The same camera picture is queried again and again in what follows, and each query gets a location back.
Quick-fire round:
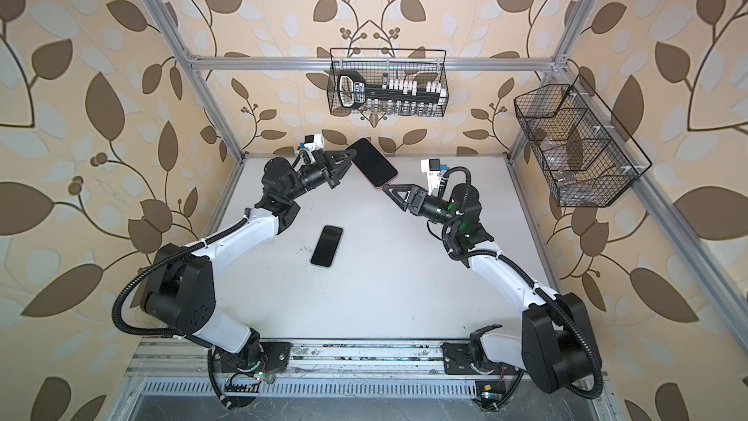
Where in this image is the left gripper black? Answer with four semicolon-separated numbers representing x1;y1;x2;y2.
280;149;353;206

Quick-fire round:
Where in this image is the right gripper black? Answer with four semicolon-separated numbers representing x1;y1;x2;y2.
386;185;462;234

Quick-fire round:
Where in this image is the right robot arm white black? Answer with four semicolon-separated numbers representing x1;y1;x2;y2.
383;167;604;400

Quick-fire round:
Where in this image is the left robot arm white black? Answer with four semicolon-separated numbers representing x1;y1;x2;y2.
111;149;356;372

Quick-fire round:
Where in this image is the black phone on table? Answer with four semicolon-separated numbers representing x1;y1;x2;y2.
310;225;344;268

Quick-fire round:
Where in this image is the black white tool in basket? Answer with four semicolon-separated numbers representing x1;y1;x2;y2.
327;70;449;114

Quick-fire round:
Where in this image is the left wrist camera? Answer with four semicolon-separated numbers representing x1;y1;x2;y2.
298;133;325;154

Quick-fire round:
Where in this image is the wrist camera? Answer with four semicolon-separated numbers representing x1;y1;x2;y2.
421;158;448;195
298;133;325;154

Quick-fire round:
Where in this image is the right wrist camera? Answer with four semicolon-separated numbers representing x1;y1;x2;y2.
421;158;448;195

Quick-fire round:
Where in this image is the back wire basket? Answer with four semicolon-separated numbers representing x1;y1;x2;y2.
326;46;450;118

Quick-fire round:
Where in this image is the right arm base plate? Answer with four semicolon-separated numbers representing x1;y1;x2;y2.
441;341;520;378

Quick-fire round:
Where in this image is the side wire basket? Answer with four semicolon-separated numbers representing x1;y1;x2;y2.
513;75;652;208

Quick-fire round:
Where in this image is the aluminium front rail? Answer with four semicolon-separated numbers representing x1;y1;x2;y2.
126;338;519;400

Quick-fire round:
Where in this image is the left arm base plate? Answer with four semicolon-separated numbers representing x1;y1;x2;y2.
208;340;291;375

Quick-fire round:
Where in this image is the aluminium cage frame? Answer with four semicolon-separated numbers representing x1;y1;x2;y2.
113;0;748;421

